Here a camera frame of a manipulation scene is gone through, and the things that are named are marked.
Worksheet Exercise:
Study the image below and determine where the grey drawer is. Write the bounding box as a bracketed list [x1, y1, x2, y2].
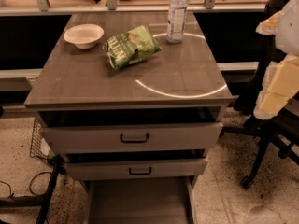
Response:
[65, 150, 208, 181]
[38, 106, 222, 154]
[84, 177, 197, 224]

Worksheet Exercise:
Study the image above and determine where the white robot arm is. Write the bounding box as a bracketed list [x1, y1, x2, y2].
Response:
[253, 0, 299, 120]

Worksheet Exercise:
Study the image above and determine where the grey wooden drawer cabinet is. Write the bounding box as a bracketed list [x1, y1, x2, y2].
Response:
[23, 11, 239, 224]

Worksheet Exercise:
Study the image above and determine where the green chip bag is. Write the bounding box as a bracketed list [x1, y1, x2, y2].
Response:
[105, 25, 162, 70]

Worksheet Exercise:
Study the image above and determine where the clear plastic water bottle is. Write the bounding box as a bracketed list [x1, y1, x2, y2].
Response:
[166, 0, 188, 44]

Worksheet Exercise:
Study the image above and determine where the white paper bowl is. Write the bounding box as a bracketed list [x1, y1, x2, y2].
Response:
[64, 24, 104, 49]

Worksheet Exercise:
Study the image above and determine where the black office chair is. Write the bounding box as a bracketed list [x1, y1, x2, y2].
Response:
[222, 0, 299, 190]

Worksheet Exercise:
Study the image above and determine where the black stand leg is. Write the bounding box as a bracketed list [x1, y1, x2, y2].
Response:
[0, 156, 65, 224]

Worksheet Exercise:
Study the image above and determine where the wire mesh basket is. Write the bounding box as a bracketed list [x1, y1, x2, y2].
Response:
[30, 119, 54, 165]

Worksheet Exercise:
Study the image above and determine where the black floor cable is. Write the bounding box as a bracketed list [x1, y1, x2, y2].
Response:
[0, 171, 53, 199]

